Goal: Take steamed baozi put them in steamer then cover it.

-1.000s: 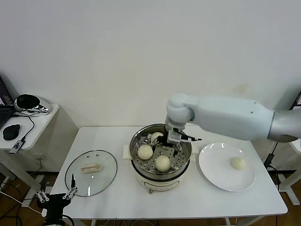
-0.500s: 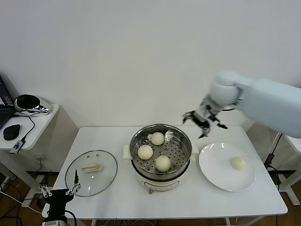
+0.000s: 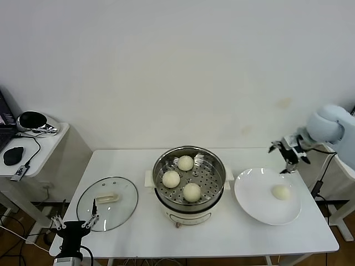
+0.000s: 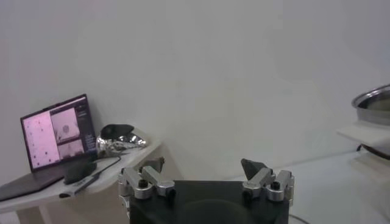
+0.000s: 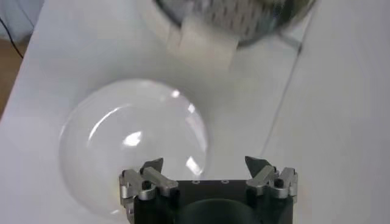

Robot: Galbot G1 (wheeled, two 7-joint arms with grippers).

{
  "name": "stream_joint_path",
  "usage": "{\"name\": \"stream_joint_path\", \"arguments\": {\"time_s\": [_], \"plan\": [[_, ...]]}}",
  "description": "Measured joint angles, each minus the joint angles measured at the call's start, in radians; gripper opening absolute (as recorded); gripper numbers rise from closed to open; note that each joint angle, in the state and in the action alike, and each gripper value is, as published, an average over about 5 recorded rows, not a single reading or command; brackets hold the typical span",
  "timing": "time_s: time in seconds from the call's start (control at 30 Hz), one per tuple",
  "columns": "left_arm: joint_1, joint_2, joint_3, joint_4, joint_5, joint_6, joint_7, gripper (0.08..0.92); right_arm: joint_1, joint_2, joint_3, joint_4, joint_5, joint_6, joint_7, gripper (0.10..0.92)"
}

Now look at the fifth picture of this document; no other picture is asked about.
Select white round plate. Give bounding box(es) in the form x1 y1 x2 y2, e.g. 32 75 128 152
57 78 211 220

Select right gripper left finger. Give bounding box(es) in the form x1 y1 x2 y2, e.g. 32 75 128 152
118 157 179 201

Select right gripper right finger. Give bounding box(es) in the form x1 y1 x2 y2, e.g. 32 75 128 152
244 155 299 200

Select black floor cable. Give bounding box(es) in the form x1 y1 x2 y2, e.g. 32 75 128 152
0 16 24 59

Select stainless steel steamer basket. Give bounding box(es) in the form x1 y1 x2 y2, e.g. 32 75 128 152
152 0 317 49

